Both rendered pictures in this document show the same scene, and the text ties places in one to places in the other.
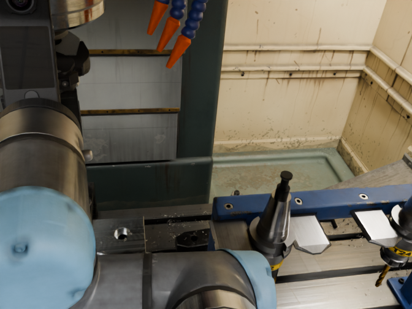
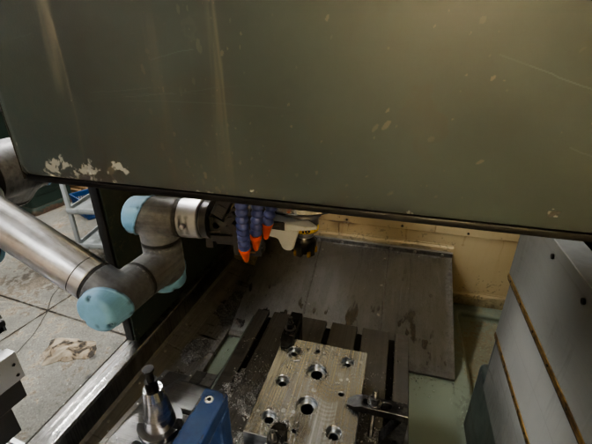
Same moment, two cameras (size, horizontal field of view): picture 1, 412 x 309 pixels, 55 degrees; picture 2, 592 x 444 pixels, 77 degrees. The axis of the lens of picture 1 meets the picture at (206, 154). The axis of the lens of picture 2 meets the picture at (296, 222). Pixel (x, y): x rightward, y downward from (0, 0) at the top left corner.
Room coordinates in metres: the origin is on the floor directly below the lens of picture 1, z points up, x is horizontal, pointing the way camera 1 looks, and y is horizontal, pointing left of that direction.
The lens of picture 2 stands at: (0.73, -0.32, 1.71)
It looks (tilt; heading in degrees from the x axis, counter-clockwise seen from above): 25 degrees down; 118
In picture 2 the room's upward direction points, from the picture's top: straight up
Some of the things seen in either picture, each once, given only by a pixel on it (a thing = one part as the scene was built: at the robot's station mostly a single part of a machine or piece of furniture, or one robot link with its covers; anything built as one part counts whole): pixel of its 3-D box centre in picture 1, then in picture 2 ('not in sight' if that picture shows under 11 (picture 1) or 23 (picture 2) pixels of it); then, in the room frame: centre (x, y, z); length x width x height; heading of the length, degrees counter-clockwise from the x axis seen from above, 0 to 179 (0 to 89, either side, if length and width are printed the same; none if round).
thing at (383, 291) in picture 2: not in sight; (341, 304); (0.30, 0.86, 0.75); 0.89 x 0.67 x 0.26; 13
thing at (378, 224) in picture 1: (377, 227); not in sight; (0.42, -0.26, 1.21); 0.07 x 0.05 x 0.01; 13
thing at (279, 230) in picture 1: (276, 213); (156, 404); (0.38, -0.10, 1.26); 0.04 x 0.04 x 0.07
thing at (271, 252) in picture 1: (270, 236); (161, 426); (0.38, -0.10, 1.21); 0.06 x 0.06 x 0.03
